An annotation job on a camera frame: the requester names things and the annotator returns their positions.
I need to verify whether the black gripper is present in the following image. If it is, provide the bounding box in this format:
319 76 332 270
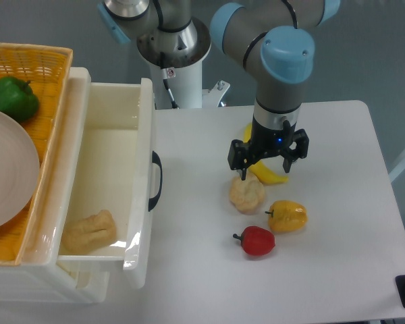
227 118 309 181

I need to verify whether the white drawer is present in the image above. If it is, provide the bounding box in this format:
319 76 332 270
57 261 110 304
59 78 163 289

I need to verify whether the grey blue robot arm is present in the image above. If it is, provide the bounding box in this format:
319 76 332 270
97 1 340 178

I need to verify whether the white drawer cabinet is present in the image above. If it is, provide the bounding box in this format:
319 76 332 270
0 67 91 302

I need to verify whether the yellow banana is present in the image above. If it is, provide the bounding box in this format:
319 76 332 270
243 122 290 186

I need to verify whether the round bread bun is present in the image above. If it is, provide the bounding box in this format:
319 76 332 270
229 172 265 215

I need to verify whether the yellow bell pepper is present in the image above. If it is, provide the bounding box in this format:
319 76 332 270
265 200 308 233

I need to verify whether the red bell pepper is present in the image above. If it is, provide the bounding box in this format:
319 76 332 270
232 225 275 257

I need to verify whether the long bread roll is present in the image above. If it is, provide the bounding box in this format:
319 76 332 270
61 210 117 255

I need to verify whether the orange woven basket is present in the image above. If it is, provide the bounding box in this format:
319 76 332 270
0 42 74 267

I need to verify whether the beige round plate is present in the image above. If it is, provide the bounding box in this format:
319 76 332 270
0 112 40 226

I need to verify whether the green bell pepper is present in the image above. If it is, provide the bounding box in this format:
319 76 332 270
0 76 40 122

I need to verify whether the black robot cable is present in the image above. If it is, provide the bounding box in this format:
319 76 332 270
159 52 180 110

